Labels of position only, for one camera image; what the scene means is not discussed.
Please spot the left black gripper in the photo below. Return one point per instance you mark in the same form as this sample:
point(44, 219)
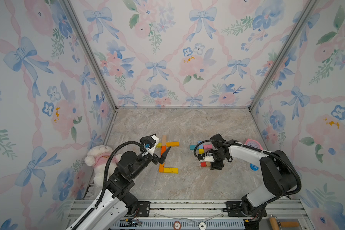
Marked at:
point(155, 159)

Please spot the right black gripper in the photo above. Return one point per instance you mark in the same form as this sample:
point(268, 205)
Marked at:
point(215, 165)

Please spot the red-orange block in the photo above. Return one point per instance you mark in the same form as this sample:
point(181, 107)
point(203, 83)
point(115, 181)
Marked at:
point(163, 149)

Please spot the yellow long block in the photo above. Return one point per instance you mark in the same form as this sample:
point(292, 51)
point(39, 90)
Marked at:
point(171, 170)

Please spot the amber yellow block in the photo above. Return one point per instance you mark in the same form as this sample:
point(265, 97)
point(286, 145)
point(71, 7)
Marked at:
point(172, 144)

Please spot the natural wood block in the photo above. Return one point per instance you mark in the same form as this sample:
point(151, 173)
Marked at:
point(164, 140)

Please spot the orange small block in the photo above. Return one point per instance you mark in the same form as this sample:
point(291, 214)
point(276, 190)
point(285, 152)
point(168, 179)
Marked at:
point(161, 168)

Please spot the pink block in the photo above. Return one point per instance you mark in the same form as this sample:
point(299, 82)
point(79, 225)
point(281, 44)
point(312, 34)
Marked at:
point(207, 147)

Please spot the light blue block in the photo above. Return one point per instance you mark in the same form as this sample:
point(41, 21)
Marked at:
point(201, 145)

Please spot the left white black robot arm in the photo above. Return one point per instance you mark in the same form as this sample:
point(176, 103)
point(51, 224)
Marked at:
point(115, 200)

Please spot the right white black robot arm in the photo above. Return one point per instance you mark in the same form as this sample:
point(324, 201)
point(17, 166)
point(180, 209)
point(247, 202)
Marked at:
point(279, 175)

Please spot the pink alarm clock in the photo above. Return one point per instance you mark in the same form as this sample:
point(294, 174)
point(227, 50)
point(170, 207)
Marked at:
point(253, 143)

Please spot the blue round badge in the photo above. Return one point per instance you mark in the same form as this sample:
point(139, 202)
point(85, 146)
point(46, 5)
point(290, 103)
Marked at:
point(254, 167)

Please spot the white plush bear pink shirt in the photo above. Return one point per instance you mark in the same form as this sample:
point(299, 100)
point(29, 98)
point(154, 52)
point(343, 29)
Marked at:
point(97, 158)

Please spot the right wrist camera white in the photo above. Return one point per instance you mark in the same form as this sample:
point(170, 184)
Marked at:
point(205, 158)

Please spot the wooden handle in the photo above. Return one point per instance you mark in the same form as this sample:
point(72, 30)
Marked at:
point(276, 225)

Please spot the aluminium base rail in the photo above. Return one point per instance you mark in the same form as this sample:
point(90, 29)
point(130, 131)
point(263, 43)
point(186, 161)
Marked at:
point(209, 215)

